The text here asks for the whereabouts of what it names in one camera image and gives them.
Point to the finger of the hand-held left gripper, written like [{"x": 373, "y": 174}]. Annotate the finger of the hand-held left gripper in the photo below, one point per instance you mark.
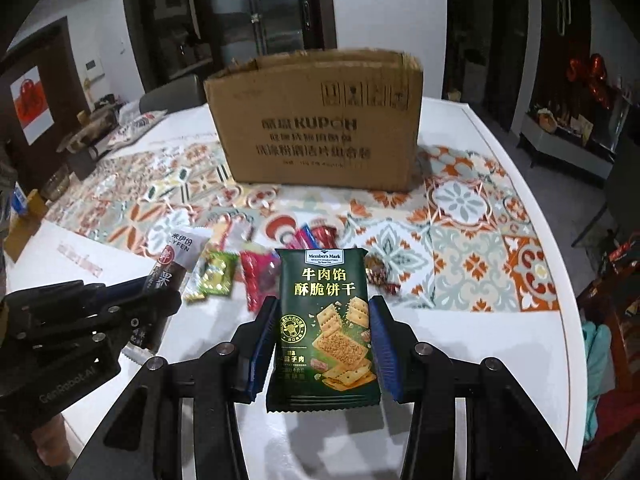
[
  {"x": 150, "y": 307},
  {"x": 120, "y": 287}
]

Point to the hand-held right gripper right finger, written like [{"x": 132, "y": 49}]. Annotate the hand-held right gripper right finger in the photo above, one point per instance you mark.
[{"x": 385, "y": 355}]

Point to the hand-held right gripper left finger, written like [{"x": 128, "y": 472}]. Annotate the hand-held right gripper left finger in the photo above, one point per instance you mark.
[{"x": 257, "y": 355}]

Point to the white and black snack packet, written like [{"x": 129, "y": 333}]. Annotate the white and black snack packet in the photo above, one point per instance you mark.
[{"x": 172, "y": 250}]

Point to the green cracker packet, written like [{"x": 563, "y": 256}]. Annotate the green cracker packet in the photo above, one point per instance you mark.
[{"x": 325, "y": 310}]

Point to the brown cardboard box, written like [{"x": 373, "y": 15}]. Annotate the brown cardboard box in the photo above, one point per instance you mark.
[{"x": 310, "y": 135}]

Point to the person's left forearm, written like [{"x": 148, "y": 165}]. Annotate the person's left forearm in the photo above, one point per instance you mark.
[{"x": 50, "y": 435}]

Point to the green candy packet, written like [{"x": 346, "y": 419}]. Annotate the green candy packet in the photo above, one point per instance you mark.
[{"x": 217, "y": 275}]

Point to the red snack packet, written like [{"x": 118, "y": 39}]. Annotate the red snack packet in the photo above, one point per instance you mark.
[{"x": 257, "y": 275}]

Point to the brown foil wrapped candy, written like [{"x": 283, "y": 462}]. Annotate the brown foil wrapped candy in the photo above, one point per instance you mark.
[{"x": 377, "y": 270}]

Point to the clear wrapped candy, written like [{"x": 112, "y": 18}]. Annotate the clear wrapped candy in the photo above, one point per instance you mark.
[{"x": 230, "y": 232}]

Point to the yellow cardboard box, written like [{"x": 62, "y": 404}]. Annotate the yellow cardboard box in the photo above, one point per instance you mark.
[{"x": 25, "y": 230}]

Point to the glass bowl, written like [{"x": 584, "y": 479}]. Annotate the glass bowl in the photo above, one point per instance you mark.
[{"x": 55, "y": 182}]

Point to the blue and pink wrapped candy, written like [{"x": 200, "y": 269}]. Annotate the blue and pink wrapped candy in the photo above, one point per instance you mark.
[{"x": 300, "y": 239}]

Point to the black mug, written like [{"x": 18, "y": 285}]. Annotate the black mug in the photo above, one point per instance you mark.
[{"x": 80, "y": 165}]

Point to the small blue box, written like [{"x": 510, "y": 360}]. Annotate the small blue box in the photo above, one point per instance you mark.
[{"x": 21, "y": 199}]

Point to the red wrapped candy stick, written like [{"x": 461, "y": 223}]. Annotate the red wrapped candy stick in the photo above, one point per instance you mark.
[{"x": 322, "y": 237}]

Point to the patterned cushion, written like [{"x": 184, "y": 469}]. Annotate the patterned cushion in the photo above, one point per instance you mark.
[{"x": 135, "y": 127}]

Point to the dark tea tray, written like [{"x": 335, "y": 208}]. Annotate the dark tea tray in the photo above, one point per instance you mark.
[{"x": 95, "y": 127}]

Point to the patterned tile-print table mat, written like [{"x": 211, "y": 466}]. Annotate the patterned tile-print table mat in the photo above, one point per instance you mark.
[{"x": 465, "y": 200}]

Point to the grey chair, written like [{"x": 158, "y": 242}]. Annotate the grey chair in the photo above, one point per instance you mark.
[{"x": 170, "y": 92}]

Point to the dark wooden door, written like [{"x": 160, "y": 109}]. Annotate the dark wooden door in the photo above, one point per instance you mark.
[{"x": 70, "y": 90}]

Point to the teal cloth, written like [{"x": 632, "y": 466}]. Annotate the teal cloth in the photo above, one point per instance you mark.
[{"x": 599, "y": 355}]

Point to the low sideboard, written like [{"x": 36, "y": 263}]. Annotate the low sideboard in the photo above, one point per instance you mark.
[{"x": 570, "y": 147}]

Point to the dark glass door cabinet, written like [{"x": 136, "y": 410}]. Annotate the dark glass door cabinet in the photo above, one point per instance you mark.
[{"x": 225, "y": 20}]

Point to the red balloons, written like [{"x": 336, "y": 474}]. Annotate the red balloons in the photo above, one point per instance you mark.
[{"x": 592, "y": 77}]

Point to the red and white wall poster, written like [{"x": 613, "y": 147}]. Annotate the red and white wall poster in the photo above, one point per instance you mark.
[{"x": 32, "y": 105}]

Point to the white wall switch panel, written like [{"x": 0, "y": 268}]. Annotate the white wall switch panel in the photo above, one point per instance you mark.
[{"x": 93, "y": 65}]

